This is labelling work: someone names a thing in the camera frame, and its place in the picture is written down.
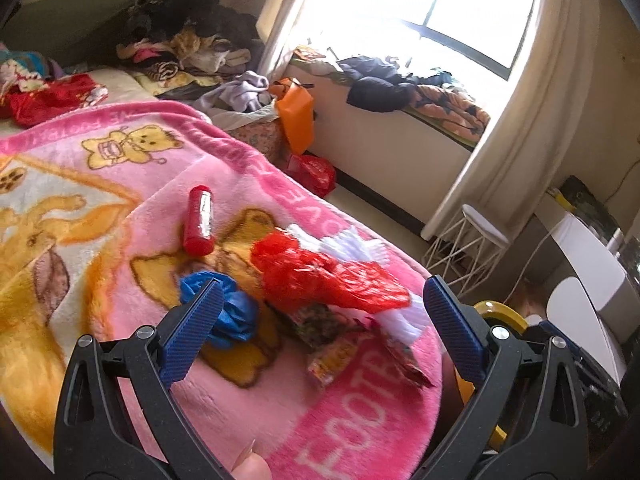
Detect white foam net sleeve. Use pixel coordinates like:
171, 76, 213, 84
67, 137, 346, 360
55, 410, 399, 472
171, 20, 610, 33
284, 224, 430, 346

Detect blue plastic bag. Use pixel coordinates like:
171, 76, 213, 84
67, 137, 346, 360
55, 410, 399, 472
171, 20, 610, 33
180, 271, 259, 350

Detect red cylindrical tube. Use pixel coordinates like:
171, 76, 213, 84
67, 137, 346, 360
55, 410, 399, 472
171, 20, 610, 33
182, 185, 215, 258

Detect red plastic bag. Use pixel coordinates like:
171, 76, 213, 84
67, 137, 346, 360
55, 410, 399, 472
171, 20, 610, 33
249, 228, 412, 316
285, 154, 336, 198

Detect brown red snack wrapper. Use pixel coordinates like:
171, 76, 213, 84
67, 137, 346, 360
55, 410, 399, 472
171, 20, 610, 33
307, 324, 433, 388

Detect green black snack packet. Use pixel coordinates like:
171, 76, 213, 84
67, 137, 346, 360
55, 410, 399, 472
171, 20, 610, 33
288, 304, 368, 350

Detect yellow rimmed black trash bin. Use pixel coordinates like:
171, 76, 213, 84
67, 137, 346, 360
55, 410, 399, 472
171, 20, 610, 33
456, 300, 531, 451

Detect person's left hand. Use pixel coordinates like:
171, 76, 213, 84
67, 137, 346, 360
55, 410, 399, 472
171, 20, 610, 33
231, 440, 272, 480

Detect white petal shaped cabinet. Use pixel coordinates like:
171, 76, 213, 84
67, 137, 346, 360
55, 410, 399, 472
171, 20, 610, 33
547, 276, 627, 385

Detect white dressing table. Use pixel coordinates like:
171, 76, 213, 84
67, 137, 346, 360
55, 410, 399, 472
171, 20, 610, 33
535, 194, 640, 344

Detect pink cartoon bear blanket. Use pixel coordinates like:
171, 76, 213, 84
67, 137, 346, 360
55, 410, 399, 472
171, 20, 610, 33
1, 101, 442, 479

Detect dark bag on dresser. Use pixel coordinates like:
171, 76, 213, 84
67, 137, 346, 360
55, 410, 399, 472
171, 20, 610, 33
559, 176, 618, 244

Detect cream curtain right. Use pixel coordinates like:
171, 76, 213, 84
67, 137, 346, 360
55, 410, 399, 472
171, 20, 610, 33
422, 0, 600, 238

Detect cream curtain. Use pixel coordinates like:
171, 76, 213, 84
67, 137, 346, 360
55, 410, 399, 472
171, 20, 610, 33
256, 0, 305, 81
422, 0, 600, 238

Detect orange patterned quilt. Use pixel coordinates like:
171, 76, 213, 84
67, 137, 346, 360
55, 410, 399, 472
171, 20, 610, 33
410, 84, 490, 146

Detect red plastic bag on floor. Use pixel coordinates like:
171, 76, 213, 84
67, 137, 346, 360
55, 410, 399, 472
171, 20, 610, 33
285, 154, 336, 198

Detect floral laundry basket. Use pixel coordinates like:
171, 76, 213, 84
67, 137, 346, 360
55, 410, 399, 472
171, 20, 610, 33
228, 119, 285, 162

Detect lavender grey garment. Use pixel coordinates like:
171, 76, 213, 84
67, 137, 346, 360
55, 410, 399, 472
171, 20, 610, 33
193, 70, 272, 113

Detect dark blue jacket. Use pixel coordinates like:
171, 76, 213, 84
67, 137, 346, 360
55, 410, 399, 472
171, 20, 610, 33
337, 55, 418, 113

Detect red patterned cloth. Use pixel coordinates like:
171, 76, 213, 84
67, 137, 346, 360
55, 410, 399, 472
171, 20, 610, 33
1, 74, 108, 128

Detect orange paper bag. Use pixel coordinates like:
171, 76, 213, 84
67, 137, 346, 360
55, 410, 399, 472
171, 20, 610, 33
269, 78, 314, 155

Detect colourful clothes at bed head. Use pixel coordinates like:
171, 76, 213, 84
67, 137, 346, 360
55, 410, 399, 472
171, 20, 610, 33
0, 44, 65, 96

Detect pile of clothes on bed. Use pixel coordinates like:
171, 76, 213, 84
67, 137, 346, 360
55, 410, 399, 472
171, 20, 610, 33
116, 0, 265, 103

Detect cream curtain left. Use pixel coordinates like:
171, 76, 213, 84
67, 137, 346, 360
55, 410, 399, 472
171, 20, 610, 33
256, 0, 305, 81

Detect white power cable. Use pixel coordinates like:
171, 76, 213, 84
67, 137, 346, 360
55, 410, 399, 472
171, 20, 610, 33
502, 231, 554, 306

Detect white wire frame stool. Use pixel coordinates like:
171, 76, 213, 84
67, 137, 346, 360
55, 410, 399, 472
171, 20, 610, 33
422, 203, 512, 296

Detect dark window frame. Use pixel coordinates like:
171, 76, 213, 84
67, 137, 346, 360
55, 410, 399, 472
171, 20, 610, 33
402, 0, 534, 80

